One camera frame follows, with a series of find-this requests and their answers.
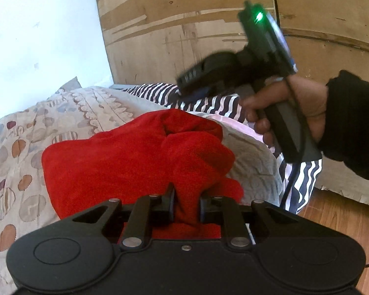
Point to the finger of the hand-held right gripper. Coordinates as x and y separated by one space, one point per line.
196 76

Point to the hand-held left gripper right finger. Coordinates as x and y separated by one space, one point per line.
202 206

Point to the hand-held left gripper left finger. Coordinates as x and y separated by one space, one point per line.
171 203

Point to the red fleece garment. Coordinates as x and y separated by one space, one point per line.
135 163

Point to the person's right hand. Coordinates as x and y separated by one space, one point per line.
307 104

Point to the wooden wardrobe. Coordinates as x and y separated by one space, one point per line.
203 21

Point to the grey quilted cover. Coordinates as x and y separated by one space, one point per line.
252 159

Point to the dark striped blanket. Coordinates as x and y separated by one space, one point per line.
301 184

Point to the patterned quilt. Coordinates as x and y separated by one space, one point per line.
27 147

